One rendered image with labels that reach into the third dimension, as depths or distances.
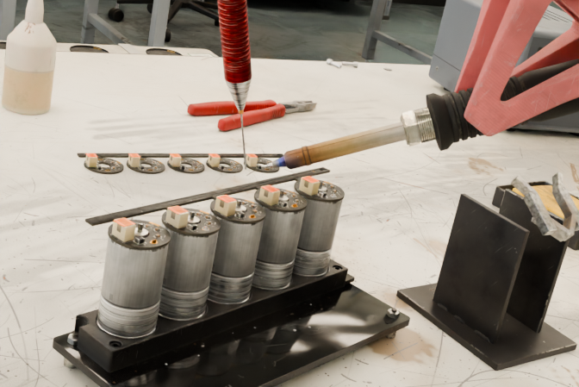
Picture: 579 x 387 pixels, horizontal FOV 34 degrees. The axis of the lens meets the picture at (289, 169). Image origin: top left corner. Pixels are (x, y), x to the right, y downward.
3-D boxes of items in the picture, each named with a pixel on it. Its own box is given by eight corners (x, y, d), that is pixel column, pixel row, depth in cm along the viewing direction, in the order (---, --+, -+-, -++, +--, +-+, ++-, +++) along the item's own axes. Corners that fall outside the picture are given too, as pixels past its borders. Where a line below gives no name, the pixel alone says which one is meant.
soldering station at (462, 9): (607, 143, 88) (638, 42, 85) (500, 135, 84) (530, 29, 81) (519, 90, 101) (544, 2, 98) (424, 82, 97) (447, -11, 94)
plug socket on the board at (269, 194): (282, 202, 44) (284, 190, 44) (269, 206, 43) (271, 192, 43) (269, 196, 44) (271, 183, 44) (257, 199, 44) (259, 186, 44)
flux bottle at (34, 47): (53, 103, 70) (67, -32, 67) (46, 117, 67) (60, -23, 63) (6, 96, 69) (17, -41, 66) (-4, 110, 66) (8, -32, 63)
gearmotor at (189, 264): (213, 328, 42) (232, 224, 40) (171, 343, 40) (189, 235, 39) (177, 303, 44) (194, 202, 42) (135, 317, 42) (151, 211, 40)
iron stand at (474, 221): (443, 403, 49) (572, 323, 42) (376, 253, 52) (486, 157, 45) (522, 381, 52) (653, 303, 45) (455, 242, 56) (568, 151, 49)
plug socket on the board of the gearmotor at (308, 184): (320, 193, 46) (323, 180, 46) (309, 196, 45) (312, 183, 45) (308, 187, 46) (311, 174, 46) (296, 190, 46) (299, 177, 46)
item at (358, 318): (301, 275, 51) (305, 256, 51) (407, 337, 47) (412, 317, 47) (48, 360, 40) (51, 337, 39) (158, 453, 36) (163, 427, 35)
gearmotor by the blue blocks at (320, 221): (333, 284, 48) (354, 192, 47) (301, 296, 47) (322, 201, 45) (298, 264, 50) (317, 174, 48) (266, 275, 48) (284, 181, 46)
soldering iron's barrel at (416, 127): (290, 184, 41) (438, 146, 40) (281, 151, 40) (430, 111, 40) (289, 171, 42) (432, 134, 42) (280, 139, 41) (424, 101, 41)
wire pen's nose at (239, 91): (221, 109, 39) (218, 78, 38) (240, 98, 39) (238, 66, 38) (240, 118, 38) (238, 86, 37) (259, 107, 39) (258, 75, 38)
